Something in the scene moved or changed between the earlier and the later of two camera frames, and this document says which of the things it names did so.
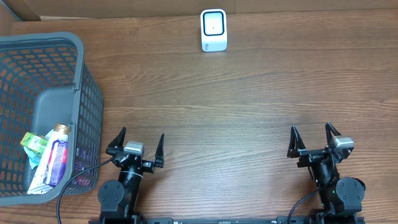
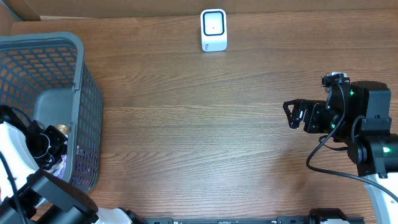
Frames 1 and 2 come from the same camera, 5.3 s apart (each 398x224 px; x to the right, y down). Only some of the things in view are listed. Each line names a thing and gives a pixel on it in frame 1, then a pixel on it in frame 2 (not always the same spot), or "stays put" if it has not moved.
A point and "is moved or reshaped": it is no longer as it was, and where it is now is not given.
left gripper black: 133,160 -> 50,142
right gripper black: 316,154 -> 311,115
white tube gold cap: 57,163 is moved or reshaped
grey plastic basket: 43,83 stays put
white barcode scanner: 213,26 stays put
